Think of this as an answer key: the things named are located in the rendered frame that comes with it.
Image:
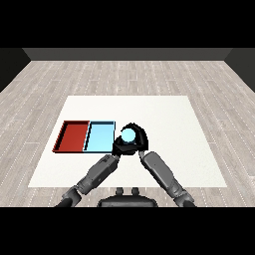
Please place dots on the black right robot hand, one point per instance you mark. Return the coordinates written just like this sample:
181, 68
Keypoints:
141, 139

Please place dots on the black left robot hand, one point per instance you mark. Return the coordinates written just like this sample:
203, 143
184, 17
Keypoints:
120, 148

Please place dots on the small blue can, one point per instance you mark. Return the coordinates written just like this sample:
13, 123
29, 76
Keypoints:
127, 135

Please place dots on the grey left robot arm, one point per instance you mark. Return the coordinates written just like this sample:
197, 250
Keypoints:
93, 179

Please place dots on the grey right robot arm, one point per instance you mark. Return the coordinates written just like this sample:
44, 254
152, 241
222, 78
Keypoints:
164, 177

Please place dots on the light blue shallow open box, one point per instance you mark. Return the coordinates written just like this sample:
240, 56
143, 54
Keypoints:
99, 136

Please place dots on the red shallow open box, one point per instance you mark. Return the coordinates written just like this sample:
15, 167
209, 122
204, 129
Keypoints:
73, 136

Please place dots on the dark grey robot body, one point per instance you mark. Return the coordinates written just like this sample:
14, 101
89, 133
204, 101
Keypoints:
127, 200

